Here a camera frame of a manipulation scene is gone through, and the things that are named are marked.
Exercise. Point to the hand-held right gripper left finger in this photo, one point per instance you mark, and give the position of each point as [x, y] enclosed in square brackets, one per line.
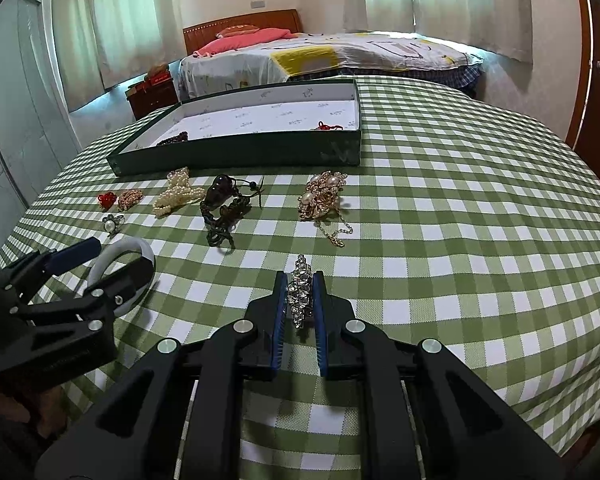
[278, 320]

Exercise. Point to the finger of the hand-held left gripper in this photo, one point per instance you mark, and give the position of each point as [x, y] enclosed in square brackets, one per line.
[125, 285]
[72, 256]

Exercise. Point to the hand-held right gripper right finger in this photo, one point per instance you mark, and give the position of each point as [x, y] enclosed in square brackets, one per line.
[321, 320]

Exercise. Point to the rhinestone hair clip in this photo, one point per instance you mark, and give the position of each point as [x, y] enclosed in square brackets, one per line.
[300, 290]

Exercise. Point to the white bangle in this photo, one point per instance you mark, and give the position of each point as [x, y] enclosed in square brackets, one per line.
[125, 245]

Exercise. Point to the red earring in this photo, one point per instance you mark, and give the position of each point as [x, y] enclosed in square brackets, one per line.
[107, 200]

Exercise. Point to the gold pearl brooch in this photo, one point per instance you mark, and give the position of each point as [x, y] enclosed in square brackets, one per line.
[320, 195]

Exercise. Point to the white shallow box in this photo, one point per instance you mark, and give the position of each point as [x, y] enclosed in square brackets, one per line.
[230, 152]

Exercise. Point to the white wardrobe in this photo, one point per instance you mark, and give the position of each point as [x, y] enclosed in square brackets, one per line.
[20, 125]

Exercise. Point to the green checked tablecloth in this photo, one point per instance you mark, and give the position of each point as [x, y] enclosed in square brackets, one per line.
[455, 210]

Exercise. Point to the dark wooden nightstand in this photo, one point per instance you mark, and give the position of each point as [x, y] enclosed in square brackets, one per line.
[150, 100]

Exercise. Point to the gold fish red knot charm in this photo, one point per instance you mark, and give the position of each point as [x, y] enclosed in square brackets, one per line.
[325, 125]

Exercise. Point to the red box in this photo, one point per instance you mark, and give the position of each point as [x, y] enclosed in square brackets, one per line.
[159, 76]

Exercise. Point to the white sheer curtain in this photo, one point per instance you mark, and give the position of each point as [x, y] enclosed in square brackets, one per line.
[115, 25]
[455, 5]

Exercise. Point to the patterned white yellow bedsheet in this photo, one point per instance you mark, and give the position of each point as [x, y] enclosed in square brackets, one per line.
[360, 55]

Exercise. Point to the pink pillow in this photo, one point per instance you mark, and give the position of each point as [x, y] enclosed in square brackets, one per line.
[240, 41]

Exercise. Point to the orange patterned pillow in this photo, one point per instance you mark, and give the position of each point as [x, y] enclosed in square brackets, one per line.
[235, 30]

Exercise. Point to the blue plaid bed skirt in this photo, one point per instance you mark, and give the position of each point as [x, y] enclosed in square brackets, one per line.
[460, 77]

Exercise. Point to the wooden headboard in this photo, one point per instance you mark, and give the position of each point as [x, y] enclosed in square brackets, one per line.
[240, 19]

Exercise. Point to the wall switch plate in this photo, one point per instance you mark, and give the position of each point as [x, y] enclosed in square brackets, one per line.
[257, 4]

